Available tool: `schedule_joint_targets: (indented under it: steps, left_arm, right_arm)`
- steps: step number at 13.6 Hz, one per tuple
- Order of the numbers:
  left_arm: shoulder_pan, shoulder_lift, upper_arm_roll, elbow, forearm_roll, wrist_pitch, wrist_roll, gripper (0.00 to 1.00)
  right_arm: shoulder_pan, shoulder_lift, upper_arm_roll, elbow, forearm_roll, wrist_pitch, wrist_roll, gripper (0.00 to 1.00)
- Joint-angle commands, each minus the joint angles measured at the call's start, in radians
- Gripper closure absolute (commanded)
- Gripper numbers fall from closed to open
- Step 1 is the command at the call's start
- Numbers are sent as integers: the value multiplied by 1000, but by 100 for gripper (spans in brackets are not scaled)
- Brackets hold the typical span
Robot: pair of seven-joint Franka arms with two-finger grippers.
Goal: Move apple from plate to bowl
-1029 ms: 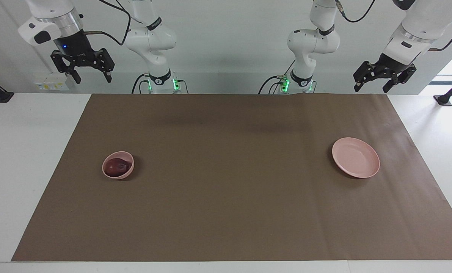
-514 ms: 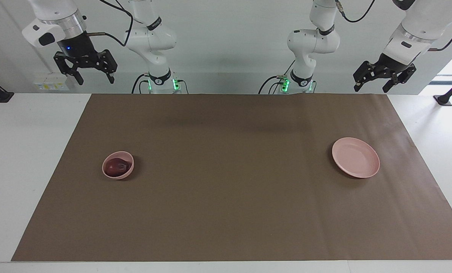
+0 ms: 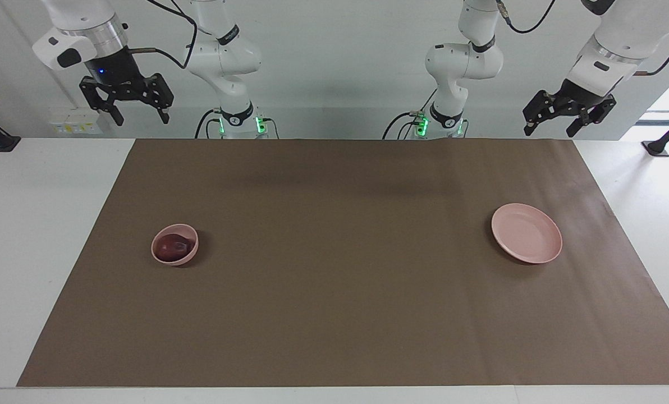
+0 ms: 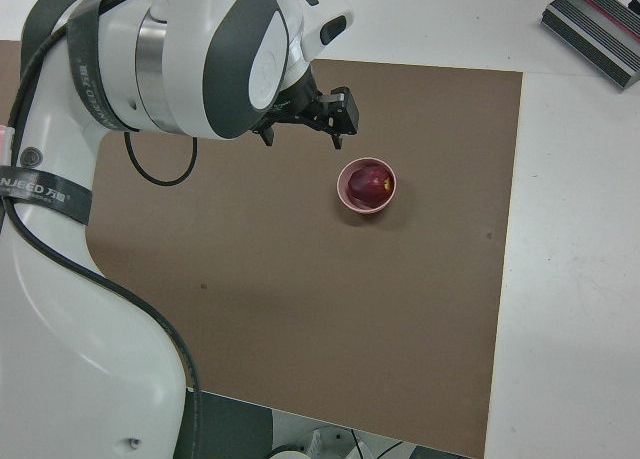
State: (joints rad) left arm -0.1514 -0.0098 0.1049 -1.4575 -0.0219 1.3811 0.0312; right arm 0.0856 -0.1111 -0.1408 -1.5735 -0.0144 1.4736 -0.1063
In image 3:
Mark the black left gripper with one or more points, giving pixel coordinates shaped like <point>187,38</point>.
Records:
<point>581,98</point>

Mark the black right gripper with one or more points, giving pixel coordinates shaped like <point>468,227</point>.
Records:
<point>113,73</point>

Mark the dark red apple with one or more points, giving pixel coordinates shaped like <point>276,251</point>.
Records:
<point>173,247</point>

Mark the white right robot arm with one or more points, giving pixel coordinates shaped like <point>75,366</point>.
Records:
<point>82,17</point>

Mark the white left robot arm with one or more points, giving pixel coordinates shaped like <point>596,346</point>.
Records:
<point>632,28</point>

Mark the pink plate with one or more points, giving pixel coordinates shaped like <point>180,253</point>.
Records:
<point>526,233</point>

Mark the pink bowl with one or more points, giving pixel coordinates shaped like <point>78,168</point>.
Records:
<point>191,255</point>

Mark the brown table mat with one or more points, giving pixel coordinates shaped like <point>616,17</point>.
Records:
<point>340,269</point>

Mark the white wall socket strip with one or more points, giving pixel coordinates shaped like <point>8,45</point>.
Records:
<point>76,123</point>

